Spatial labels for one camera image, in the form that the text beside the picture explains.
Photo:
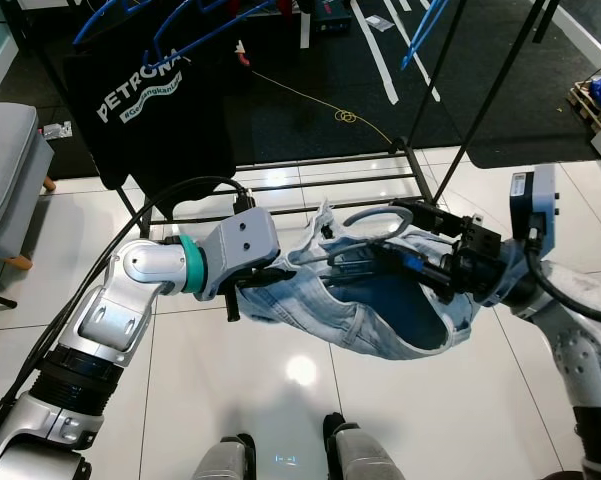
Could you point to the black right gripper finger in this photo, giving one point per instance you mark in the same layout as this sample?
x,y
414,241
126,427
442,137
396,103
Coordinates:
x,y
410,270
425,215

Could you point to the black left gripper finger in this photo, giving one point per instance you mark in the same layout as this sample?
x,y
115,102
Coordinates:
x,y
265,281

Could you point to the grey plastic hanger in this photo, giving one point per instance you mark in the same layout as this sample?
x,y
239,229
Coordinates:
x,y
380,208

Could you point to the light blue denim shorts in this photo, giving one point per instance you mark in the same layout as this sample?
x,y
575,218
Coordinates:
x,y
380,330

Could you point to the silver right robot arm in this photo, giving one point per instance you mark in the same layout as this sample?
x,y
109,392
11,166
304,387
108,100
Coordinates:
x,y
580,370

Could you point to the dark grey door mat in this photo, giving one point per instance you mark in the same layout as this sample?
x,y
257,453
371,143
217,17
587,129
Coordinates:
x,y
525,155

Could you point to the black metal clothes rack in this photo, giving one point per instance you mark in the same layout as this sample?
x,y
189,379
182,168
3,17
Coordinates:
x,y
480,110

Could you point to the black printed t-shirt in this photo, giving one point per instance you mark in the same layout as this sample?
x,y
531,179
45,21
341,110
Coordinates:
x,y
150,140

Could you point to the left robot leg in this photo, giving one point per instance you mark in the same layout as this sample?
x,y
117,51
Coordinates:
x,y
225,462

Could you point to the robot leg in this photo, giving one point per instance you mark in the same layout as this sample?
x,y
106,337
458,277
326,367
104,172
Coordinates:
x,y
365,458
225,462

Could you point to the small wooden pallet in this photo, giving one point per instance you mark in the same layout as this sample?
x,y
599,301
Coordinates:
x,y
583,108

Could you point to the right robot leg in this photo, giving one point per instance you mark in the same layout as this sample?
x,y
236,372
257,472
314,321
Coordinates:
x,y
365,458

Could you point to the black box with red label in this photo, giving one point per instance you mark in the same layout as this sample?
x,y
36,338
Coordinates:
x,y
332,18

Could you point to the white power strip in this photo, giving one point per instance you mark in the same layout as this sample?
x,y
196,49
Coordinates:
x,y
56,130

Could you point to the grey upholstered stool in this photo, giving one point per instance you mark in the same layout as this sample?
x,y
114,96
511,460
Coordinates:
x,y
10,170

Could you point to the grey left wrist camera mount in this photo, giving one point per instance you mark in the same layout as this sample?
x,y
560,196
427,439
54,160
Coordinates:
x,y
242,245

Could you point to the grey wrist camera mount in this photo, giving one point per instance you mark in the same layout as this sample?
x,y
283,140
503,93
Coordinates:
x,y
242,245
540,210

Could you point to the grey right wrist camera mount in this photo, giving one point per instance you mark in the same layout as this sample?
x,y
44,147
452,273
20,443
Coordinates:
x,y
540,210

